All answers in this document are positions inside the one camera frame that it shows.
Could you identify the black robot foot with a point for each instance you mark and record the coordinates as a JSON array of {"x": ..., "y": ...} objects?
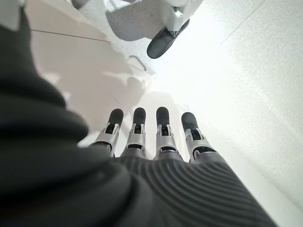
[{"x": 161, "y": 45}]

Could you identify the white robot leg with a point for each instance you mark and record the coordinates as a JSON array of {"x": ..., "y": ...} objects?
[{"x": 180, "y": 9}]

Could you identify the dark robot left hand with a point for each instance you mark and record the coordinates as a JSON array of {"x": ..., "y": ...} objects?
[{"x": 71, "y": 184}]

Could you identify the white glossy cabinet front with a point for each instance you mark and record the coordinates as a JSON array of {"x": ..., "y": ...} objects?
[{"x": 78, "y": 59}]

